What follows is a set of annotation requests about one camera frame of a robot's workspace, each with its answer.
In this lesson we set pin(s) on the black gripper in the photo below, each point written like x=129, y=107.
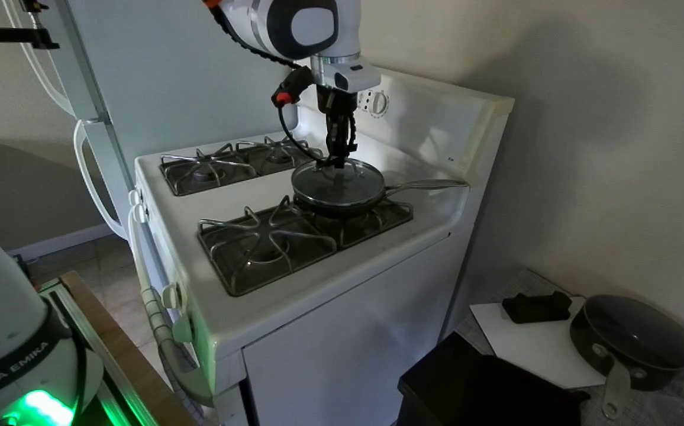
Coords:
x=336, y=110

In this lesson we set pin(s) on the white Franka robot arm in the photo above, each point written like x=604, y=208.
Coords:
x=243, y=25

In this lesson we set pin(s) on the black frying pan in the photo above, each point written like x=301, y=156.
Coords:
x=341, y=208

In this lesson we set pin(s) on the oven control panel display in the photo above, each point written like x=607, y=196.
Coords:
x=375, y=103

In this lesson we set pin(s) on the black gas burner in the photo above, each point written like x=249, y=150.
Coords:
x=262, y=247

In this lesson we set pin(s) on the white refrigerator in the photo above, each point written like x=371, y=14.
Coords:
x=160, y=78

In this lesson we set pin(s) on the white stove knob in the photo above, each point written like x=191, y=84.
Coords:
x=171, y=296
x=139, y=212

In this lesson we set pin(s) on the small black flat object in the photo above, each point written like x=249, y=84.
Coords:
x=539, y=309

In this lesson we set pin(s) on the black bin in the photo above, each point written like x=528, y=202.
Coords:
x=474, y=387

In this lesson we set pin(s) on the white flat board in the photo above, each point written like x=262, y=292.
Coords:
x=530, y=345

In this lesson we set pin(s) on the brown wooden board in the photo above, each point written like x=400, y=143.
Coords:
x=130, y=350

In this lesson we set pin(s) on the black deep pot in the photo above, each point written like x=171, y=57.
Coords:
x=632, y=332

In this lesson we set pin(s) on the black metal bar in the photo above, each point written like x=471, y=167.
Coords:
x=10, y=36

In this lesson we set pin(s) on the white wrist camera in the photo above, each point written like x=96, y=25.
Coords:
x=348, y=71

